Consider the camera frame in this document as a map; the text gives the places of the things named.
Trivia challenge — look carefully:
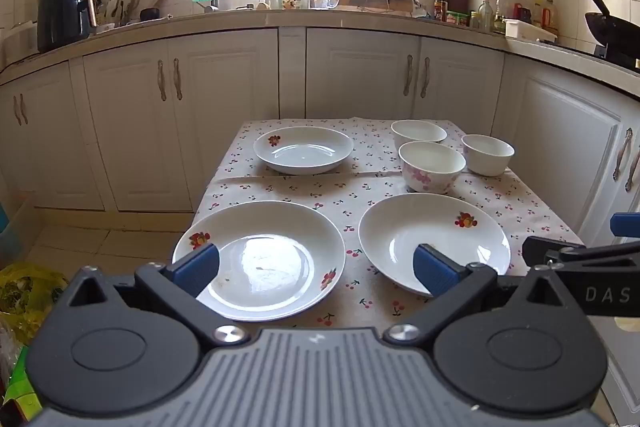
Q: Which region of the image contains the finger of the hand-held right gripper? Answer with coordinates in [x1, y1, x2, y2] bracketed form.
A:
[610, 213, 640, 239]
[521, 234, 640, 270]

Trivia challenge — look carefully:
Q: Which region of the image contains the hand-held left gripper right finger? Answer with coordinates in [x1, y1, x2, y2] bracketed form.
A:
[382, 243, 568, 349]

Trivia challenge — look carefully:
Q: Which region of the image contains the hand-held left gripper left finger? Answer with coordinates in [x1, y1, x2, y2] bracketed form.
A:
[67, 243, 250, 349]

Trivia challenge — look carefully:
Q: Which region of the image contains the white fruit print plate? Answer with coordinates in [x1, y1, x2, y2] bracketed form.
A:
[358, 193, 512, 299]
[172, 200, 347, 323]
[252, 126, 355, 176]

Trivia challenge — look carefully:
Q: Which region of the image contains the white bowl with pink flowers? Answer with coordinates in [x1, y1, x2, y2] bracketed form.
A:
[390, 119, 448, 152]
[398, 140, 467, 194]
[461, 134, 516, 178]

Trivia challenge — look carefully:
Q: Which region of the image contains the white cabinet door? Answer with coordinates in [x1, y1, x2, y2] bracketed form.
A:
[19, 61, 106, 212]
[412, 38, 506, 128]
[492, 62, 626, 248]
[82, 38, 193, 214]
[167, 28, 280, 188]
[306, 28, 421, 120]
[0, 79, 23, 212]
[607, 107, 640, 228]

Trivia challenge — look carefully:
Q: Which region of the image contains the cherry print tablecloth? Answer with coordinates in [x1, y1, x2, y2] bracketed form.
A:
[190, 117, 585, 333]

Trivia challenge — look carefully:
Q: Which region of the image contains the black gas stove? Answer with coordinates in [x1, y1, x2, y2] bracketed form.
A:
[594, 42, 640, 70]

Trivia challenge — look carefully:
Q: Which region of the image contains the yellow plastic bag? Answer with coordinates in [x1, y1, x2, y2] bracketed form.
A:
[0, 263, 71, 358]

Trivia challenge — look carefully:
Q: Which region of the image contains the dark metal wok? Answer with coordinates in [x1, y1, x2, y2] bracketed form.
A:
[582, 0, 640, 52]

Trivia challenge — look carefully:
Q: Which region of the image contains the green cardboard box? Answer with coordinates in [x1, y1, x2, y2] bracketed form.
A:
[0, 344, 41, 415]

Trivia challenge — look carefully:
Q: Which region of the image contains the white plastic tray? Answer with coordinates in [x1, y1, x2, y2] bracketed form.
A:
[504, 18, 558, 44]

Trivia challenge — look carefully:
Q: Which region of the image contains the yellow oil bottle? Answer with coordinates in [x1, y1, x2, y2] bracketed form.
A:
[542, 0, 560, 36]

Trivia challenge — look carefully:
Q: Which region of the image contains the holder with kitchen utensils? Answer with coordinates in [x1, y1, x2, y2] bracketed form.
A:
[100, 0, 171, 26]

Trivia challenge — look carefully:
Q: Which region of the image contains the black air fryer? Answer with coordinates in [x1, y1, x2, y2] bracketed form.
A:
[36, 0, 98, 54]

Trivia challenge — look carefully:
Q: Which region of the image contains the metal wire rack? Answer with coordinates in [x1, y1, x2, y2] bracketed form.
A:
[359, 0, 401, 14]

